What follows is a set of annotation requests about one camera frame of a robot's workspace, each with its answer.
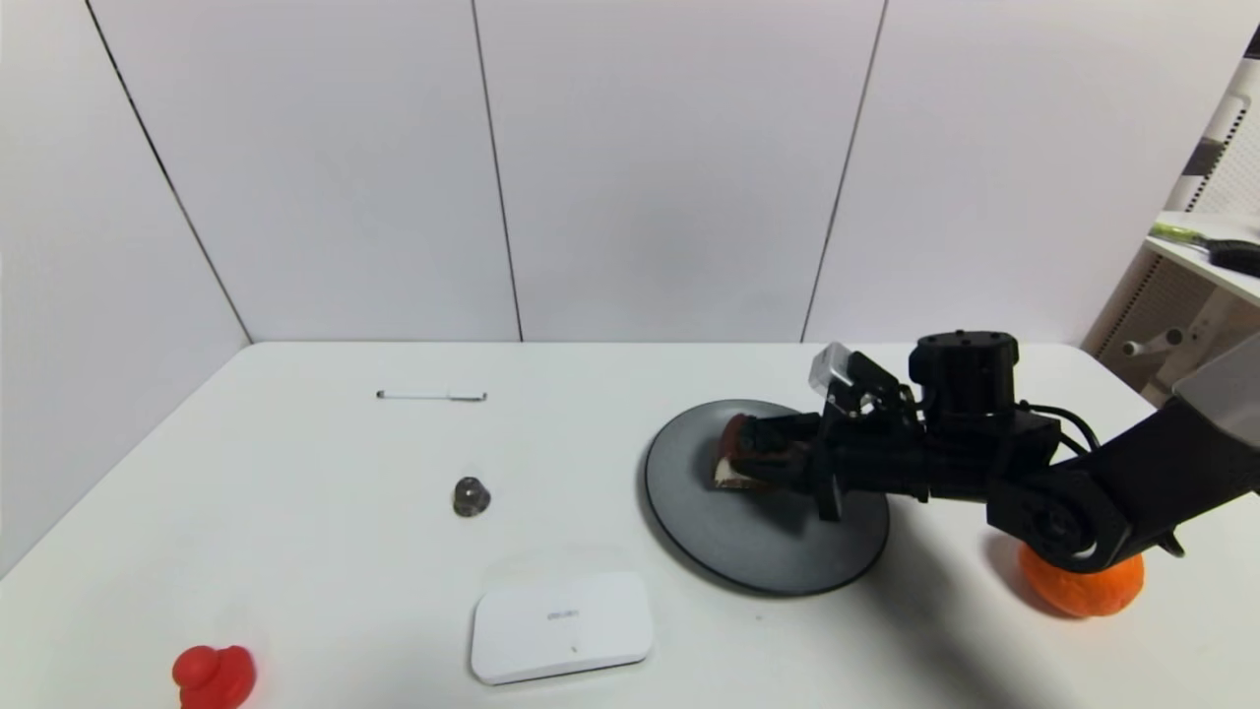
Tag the gray round plate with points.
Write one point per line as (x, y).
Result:
(758, 542)

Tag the red rubber duck toy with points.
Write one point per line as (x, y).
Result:
(215, 676)

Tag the chocolate blueberry cake slice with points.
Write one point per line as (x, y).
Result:
(753, 461)

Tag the white rectangular deli box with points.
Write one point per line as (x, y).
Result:
(561, 625)

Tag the green item on desk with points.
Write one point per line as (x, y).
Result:
(1176, 234)

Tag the white perforated panel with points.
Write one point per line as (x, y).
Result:
(1230, 148)

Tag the black item on desk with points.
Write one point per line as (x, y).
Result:
(1235, 258)

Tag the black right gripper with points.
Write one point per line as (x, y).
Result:
(825, 463)

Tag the orange fruit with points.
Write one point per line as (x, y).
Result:
(1083, 591)

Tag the clear wrist camera box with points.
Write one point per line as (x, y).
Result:
(842, 369)

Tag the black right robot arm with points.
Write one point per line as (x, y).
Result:
(1083, 483)

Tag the white background desk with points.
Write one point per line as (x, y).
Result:
(1181, 345)

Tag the small gray metal knob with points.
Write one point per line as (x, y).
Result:
(471, 496)

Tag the thin white pen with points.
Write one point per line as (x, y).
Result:
(433, 396)

